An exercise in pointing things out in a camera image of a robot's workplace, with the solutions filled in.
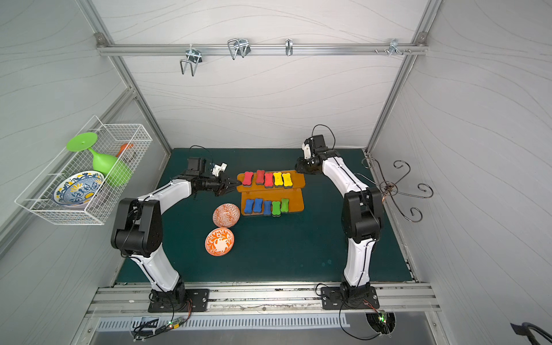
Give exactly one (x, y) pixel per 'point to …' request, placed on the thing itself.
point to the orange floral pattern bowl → (219, 241)
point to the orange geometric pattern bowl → (226, 215)
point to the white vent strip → (315, 321)
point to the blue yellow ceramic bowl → (76, 189)
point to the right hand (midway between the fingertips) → (300, 165)
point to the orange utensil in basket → (122, 148)
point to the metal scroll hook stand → (391, 188)
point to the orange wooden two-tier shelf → (268, 192)
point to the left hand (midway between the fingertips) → (240, 184)
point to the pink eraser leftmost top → (247, 179)
